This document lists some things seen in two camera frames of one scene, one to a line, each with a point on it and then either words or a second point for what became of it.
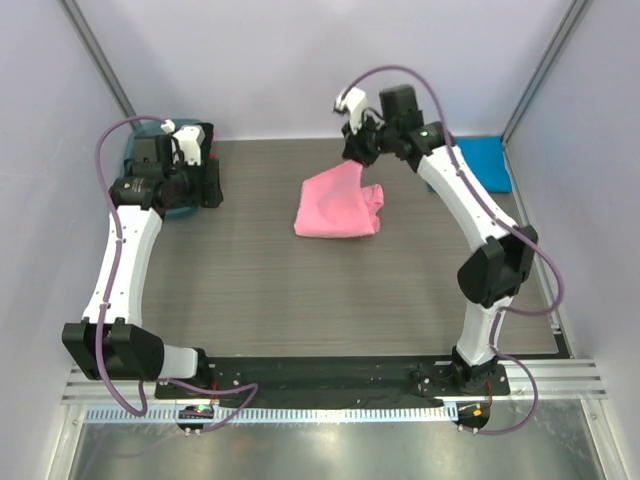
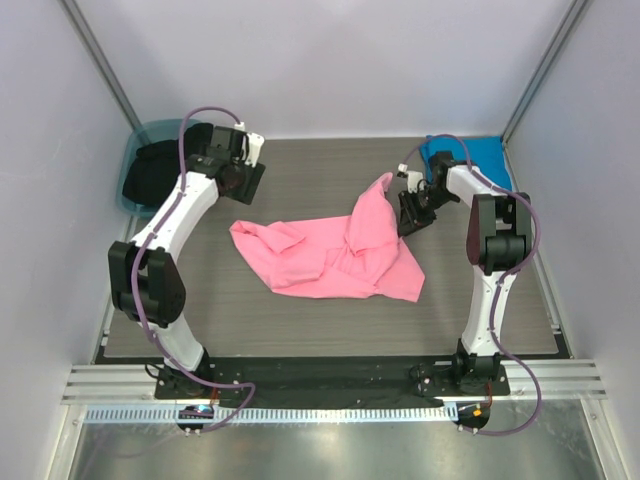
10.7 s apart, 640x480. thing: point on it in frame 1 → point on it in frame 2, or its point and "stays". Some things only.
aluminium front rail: x=570 y=378 stays
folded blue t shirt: x=487 y=157 stays
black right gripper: x=357 y=148 → x=415 y=214
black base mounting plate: x=337 y=379 stays
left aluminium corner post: x=86 y=34 stays
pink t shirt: x=336 y=203 → x=356 y=255
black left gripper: x=206 y=195 → x=253 y=176
